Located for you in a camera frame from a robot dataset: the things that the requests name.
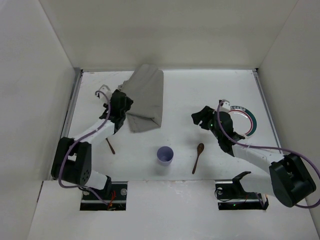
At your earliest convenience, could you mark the lilac plastic cup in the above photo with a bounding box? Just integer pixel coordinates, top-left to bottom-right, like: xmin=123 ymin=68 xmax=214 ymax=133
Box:
xmin=156 ymin=146 xmax=174 ymax=167

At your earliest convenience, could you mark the brown wooden fork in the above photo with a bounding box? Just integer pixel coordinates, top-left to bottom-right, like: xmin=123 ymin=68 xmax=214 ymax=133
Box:
xmin=105 ymin=138 xmax=116 ymax=155

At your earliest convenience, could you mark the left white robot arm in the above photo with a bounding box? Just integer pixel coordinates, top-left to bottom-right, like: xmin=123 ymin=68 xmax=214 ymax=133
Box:
xmin=51 ymin=90 xmax=134 ymax=195

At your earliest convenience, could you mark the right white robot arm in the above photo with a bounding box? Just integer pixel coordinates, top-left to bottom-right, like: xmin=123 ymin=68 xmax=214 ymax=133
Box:
xmin=191 ymin=101 xmax=317 ymax=208

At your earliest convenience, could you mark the white plate green red rim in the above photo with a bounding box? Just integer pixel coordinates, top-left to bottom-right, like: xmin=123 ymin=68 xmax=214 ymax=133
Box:
xmin=228 ymin=105 xmax=257 ymax=138

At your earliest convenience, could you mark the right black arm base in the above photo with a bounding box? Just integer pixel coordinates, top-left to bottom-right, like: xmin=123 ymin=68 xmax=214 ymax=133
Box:
xmin=214 ymin=171 xmax=269 ymax=211

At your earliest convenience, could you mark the grey cloth placemat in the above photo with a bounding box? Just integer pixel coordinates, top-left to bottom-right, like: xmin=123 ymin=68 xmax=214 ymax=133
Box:
xmin=118 ymin=64 xmax=164 ymax=133

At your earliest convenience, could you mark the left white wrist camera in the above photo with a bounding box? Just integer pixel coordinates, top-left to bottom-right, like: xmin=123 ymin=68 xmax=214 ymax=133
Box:
xmin=94 ymin=84 xmax=113 ymax=100

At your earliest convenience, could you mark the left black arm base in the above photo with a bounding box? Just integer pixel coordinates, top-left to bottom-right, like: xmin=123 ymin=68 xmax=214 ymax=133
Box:
xmin=79 ymin=180 xmax=128 ymax=211

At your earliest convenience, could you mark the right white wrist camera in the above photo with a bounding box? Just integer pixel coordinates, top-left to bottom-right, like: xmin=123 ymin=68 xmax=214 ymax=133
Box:
xmin=219 ymin=99 xmax=231 ymax=112

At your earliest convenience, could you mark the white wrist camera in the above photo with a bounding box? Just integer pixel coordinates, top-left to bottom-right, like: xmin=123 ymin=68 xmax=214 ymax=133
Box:
xmin=219 ymin=99 xmax=231 ymax=112
xmin=94 ymin=84 xmax=113 ymax=100

